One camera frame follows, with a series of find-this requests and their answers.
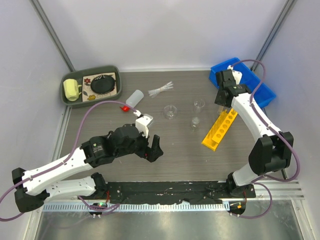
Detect clear glass beaker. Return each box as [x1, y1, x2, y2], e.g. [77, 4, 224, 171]
[193, 98, 206, 114]

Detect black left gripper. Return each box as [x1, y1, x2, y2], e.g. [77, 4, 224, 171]
[115, 127, 163, 162]

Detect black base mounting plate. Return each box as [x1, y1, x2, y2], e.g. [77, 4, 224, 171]
[83, 181, 256, 205]

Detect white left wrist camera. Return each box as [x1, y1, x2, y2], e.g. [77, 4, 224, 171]
[133, 110, 154, 139]

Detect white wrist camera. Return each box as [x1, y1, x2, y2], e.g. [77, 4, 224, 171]
[133, 110, 154, 139]
[227, 65, 243, 85]

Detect floral patterned coaster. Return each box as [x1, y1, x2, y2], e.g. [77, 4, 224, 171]
[81, 72, 118, 102]

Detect black round plate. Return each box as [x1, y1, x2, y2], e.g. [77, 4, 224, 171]
[90, 74, 116, 94]

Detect blue divided plastic bin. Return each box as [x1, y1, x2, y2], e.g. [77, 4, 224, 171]
[209, 57, 276, 108]

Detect small clear glass bottle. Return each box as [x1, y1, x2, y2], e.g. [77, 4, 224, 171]
[190, 116, 200, 132]

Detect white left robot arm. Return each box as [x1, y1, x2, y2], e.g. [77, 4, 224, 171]
[12, 124, 164, 213]

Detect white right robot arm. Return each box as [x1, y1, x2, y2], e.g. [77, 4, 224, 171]
[215, 69, 294, 198]

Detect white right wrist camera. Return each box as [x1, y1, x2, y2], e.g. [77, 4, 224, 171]
[227, 65, 243, 85]

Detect grey-green plastic tray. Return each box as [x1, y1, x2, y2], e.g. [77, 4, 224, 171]
[59, 65, 123, 108]

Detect bundle of plastic pipettes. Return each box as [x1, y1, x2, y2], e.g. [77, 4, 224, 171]
[148, 81, 174, 98]

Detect yellow test tube rack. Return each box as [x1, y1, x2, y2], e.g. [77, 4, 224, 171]
[201, 108, 238, 152]

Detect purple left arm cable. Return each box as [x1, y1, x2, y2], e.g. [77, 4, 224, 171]
[0, 100, 141, 222]

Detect pale yellow mug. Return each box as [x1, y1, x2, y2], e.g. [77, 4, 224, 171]
[62, 78, 82, 102]

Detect white wash bottle red cap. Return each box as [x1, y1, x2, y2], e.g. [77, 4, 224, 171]
[120, 89, 144, 112]

